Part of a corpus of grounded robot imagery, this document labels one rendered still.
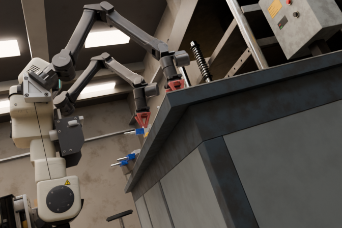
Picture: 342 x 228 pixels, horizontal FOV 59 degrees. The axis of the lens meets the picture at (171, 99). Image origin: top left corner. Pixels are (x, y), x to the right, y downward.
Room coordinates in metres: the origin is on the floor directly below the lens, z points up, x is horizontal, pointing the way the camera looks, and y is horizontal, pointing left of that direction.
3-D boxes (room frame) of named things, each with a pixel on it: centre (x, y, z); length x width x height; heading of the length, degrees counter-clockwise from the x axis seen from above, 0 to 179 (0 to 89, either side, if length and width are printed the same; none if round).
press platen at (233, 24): (2.32, -0.78, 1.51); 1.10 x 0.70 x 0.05; 18
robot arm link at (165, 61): (1.21, -0.04, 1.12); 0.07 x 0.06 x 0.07; 103
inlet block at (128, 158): (1.57, 0.31, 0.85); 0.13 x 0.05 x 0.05; 125
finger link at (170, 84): (1.20, -0.04, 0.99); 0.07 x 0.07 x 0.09; 17
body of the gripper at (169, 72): (1.21, -0.04, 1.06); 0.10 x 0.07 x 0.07; 17
